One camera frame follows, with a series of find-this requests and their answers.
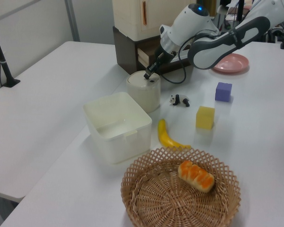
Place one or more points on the orange toy bread loaf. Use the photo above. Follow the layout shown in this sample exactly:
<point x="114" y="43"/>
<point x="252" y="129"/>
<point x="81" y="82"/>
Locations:
<point x="196" y="176"/>

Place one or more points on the beige round dustbin body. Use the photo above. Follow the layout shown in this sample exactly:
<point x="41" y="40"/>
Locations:
<point x="146" y="99"/>

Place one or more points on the cream plastic storage box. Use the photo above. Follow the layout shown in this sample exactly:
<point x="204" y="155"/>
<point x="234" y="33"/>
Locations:
<point x="130" y="19"/>

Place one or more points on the yellow toy banana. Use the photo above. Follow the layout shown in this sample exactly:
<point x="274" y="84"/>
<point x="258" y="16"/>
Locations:
<point x="165" y="137"/>

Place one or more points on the dark brown wooden cabinet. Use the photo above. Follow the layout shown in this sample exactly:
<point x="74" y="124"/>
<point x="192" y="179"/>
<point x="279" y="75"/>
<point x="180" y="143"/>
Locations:
<point x="125" y="52"/>

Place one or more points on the black background equipment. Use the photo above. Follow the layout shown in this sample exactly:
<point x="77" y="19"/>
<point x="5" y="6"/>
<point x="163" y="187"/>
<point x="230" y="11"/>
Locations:
<point x="282" y="35"/>

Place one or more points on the black white panda figurine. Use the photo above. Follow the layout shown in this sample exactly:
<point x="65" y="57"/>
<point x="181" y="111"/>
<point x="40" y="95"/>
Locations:
<point x="180" y="99"/>

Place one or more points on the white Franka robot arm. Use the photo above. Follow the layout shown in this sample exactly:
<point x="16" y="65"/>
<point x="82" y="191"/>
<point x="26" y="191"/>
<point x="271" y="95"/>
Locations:
<point x="217" y="42"/>

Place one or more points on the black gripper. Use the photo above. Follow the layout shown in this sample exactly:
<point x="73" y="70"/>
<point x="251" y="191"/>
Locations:
<point x="164" y="56"/>

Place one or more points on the beige round dustbin lid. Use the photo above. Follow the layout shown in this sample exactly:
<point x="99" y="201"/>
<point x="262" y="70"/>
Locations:
<point x="138" y="81"/>

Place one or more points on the grey metal partition post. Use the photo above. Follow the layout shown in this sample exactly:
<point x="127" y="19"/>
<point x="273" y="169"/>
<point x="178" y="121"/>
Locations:
<point x="72" y="21"/>

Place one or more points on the black pole stand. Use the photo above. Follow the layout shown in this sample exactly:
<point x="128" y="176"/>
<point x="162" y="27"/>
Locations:
<point x="3" y="63"/>

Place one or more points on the pink round plate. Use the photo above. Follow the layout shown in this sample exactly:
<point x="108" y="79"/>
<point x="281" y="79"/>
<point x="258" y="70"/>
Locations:
<point x="234" y="63"/>

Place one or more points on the yellow foam cube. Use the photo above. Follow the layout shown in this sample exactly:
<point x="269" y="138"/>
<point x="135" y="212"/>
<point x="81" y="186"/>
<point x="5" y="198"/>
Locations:
<point x="204" y="118"/>

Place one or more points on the purple foam cube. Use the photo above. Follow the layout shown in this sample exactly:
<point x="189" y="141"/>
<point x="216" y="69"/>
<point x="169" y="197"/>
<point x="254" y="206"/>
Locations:
<point x="223" y="92"/>

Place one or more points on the background desk clutter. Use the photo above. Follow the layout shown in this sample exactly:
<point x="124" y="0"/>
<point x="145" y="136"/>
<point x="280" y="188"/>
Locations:
<point x="232" y="11"/>

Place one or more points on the white rectangular plastic bin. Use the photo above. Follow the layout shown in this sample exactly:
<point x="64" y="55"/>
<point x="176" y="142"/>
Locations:
<point x="123" y="146"/>

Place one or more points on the woven wicker basket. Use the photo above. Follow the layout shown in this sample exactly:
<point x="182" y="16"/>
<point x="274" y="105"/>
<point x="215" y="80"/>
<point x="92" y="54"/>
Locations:
<point x="180" y="205"/>

